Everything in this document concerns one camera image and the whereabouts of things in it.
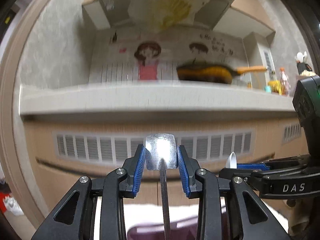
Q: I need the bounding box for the white ceramic spoon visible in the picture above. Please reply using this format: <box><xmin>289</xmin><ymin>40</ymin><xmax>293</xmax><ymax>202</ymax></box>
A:
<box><xmin>225</xmin><ymin>152</ymin><xmax>237</xmax><ymax>169</ymax></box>

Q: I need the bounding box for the small side ventilation grille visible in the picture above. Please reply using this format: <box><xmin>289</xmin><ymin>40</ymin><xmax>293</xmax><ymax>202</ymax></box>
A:
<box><xmin>282</xmin><ymin>123</ymin><xmax>302</xmax><ymax>144</ymax></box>

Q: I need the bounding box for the purple utensil holder bin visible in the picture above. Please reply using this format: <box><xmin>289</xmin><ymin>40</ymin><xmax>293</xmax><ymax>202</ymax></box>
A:
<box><xmin>127</xmin><ymin>217</ymin><xmax>198</xmax><ymax>239</ymax></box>

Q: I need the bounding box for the white towel mat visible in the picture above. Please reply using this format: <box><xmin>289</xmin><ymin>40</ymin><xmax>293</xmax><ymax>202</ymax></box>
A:
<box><xmin>93</xmin><ymin>197</ymin><xmax>289</xmax><ymax>239</ymax></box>

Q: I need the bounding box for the grey ventilation grille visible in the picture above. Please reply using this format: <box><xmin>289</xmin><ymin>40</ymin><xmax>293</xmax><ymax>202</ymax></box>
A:
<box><xmin>52</xmin><ymin>128</ymin><xmax>255</xmax><ymax>165</ymax></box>

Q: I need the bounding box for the orange cap bottle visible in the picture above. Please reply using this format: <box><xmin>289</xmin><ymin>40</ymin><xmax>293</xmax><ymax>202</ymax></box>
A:
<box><xmin>280</xmin><ymin>67</ymin><xmax>290</xmax><ymax>96</ymax></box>

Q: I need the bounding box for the yellow container on counter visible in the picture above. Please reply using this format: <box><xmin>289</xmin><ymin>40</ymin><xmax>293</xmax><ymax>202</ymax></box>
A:
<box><xmin>267</xmin><ymin>80</ymin><xmax>282</xmax><ymax>95</ymax></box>

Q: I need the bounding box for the utensil cup with spoons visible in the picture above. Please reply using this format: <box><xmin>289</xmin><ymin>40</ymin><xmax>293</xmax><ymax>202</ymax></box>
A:
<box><xmin>296</xmin><ymin>51</ymin><xmax>316</xmax><ymax>76</ymax></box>

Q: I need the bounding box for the range hood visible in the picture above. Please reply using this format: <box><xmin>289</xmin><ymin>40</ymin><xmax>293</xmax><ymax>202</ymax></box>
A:
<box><xmin>98</xmin><ymin>0</ymin><xmax>234</xmax><ymax>33</ymax></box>

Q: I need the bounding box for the cartoon wall sticker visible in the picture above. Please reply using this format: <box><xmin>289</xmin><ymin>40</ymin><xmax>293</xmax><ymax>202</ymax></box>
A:
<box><xmin>89</xmin><ymin>27</ymin><xmax>248</xmax><ymax>83</ymax></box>

